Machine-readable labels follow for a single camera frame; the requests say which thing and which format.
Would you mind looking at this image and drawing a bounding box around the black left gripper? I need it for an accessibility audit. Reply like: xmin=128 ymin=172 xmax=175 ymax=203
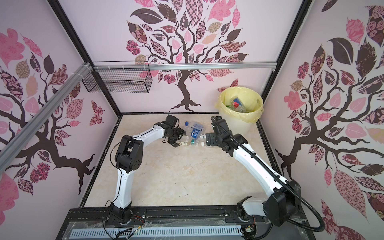
xmin=165 ymin=127 xmax=186 ymax=147

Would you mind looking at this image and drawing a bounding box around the blue white label bottle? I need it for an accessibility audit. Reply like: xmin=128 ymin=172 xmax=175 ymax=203
xmin=187 ymin=128 xmax=204 ymax=140

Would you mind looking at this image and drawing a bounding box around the Fiji bottle red flower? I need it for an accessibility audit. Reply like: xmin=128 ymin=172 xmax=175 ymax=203
xmin=232 ymin=97 xmax=246 ymax=113

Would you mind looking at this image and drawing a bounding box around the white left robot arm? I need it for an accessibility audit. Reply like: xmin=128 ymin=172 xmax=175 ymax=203
xmin=110 ymin=123 xmax=185 ymax=225

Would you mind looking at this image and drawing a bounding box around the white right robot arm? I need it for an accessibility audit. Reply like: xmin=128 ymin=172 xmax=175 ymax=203
xmin=209 ymin=116 xmax=301 ymax=227

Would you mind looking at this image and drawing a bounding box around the cream bin yellow bag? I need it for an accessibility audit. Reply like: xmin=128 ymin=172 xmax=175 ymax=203
xmin=216 ymin=87 xmax=264 ymax=136

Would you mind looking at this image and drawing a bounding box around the clear bottle pale blue label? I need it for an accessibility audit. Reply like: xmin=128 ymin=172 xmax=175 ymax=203
xmin=185 ymin=121 xmax=205 ymax=132

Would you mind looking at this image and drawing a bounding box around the white vent strip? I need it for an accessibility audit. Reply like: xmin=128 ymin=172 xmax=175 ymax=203
xmin=68 ymin=226 xmax=242 ymax=240

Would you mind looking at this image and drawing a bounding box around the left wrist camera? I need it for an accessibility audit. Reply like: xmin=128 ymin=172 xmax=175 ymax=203
xmin=165 ymin=115 xmax=180 ymax=128

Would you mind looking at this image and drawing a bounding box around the black corrugated cable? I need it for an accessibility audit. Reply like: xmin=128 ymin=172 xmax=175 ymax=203
xmin=210 ymin=115 xmax=326 ymax=233

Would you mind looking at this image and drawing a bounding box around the black wire basket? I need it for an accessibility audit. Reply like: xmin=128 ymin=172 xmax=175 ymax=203
xmin=82 ymin=60 xmax=153 ymax=94

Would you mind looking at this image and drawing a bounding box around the aluminium rail back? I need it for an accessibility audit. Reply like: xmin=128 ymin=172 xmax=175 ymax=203
xmin=93 ymin=62 xmax=277 ymax=71

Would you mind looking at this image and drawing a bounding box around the aluminium rail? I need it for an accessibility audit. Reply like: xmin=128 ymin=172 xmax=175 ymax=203
xmin=1 ymin=63 xmax=92 ymax=173
xmin=93 ymin=62 xmax=277 ymax=71

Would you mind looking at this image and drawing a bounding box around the black base frame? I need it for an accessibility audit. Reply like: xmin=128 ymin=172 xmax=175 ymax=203
xmin=56 ymin=205 xmax=315 ymax=240

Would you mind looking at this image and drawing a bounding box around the aluminium rail left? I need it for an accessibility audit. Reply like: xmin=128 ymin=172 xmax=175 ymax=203
xmin=1 ymin=63 xmax=92 ymax=173

